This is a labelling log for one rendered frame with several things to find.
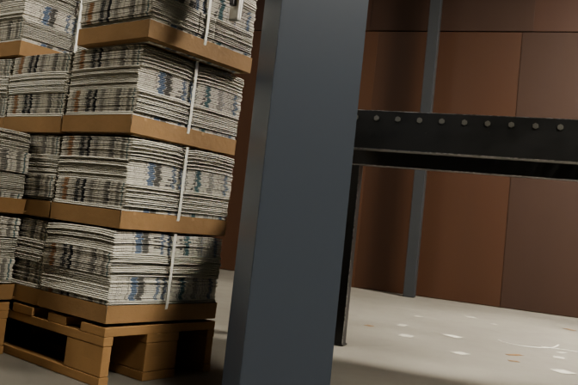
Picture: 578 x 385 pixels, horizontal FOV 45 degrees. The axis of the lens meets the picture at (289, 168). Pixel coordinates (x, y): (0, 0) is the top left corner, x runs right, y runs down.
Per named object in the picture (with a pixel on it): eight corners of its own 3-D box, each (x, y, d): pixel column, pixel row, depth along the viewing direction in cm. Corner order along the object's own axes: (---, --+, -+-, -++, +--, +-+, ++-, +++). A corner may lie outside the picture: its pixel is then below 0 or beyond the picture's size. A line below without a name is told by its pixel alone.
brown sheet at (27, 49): (18, 54, 203) (21, 39, 203) (-34, 59, 220) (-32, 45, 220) (119, 82, 233) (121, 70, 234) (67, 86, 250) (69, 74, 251)
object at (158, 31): (147, 36, 165) (149, 18, 166) (76, 45, 183) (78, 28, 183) (195, 53, 178) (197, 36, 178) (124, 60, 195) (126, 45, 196)
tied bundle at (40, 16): (17, 56, 203) (28, -21, 204) (-35, 61, 220) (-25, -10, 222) (119, 85, 233) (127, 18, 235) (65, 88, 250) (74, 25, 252)
